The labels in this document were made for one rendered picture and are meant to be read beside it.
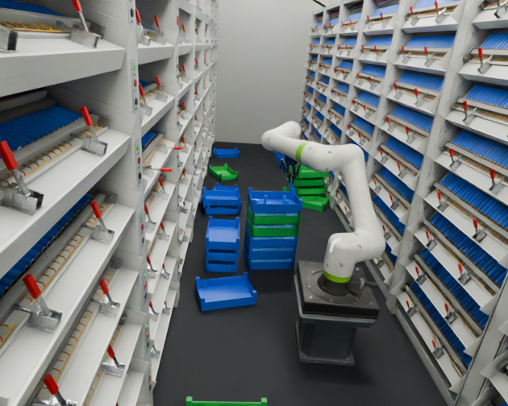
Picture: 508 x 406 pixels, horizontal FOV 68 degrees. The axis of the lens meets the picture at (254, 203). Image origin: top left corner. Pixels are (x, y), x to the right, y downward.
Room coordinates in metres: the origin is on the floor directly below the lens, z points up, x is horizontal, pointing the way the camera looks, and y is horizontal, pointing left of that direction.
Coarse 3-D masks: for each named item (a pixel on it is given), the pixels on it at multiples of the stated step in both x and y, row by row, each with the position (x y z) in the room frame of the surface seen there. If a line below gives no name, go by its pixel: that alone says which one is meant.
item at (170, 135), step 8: (152, 128) 1.57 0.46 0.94; (160, 128) 1.58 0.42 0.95; (168, 128) 1.58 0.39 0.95; (168, 136) 1.58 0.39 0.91; (176, 136) 1.58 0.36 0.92; (168, 144) 1.52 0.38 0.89; (160, 152) 1.39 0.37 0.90; (168, 152) 1.42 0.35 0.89; (152, 160) 1.27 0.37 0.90; (160, 160) 1.30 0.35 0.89; (144, 176) 1.11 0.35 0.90; (152, 176) 1.13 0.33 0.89; (144, 184) 0.98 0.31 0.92; (152, 184) 1.15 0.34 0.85; (144, 192) 0.98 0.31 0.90
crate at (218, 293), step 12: (240, 276) 1.83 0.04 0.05; (204, 288) 1.76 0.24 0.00; (216, 288) 1.77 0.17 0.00; (228, 288) 1.77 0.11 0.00; (240, 288) 1.78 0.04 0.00; (252, 288) 1.72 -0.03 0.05; (204, 300) 1.57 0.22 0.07; (216, 300) 1.59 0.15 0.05; (228, 300) 1.61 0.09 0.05; (240, 300) 1.63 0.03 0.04; (252, 300) 1.65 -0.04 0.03
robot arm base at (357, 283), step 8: (320, 280) 1.39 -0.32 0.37; (328, 280) 1.36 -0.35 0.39; (352, 280) 1.37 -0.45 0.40; (360, 280) 1.40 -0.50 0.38; (320, 288) 1.37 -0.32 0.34; (328, 288) 1.35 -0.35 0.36; (336, 288) 1.34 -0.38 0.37; (344, 288) 1.35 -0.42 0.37; (352, 288) 1.36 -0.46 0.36; (360, 288) 1.37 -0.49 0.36
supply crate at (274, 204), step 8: (248, 192) 2.16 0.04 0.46; (256, 192) 2.19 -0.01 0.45; (264, 192) 2.20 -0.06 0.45; (272, 192) 2.21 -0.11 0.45; (280, 192) 2.22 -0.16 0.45; (288, 192) 2.23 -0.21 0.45; (248, 200) 2.13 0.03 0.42; (272, 200) 2.19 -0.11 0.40; (280, 200) 2.20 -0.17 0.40; (296, 200) 2.16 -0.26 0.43; (256, 208) 1.99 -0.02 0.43; (264, 208) 2.00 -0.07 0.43; (272, 208) 2.01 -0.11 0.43; (280, 208) 2.02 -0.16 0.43; (288, 208) 2.03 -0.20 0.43; (296, 208) 2.04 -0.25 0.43
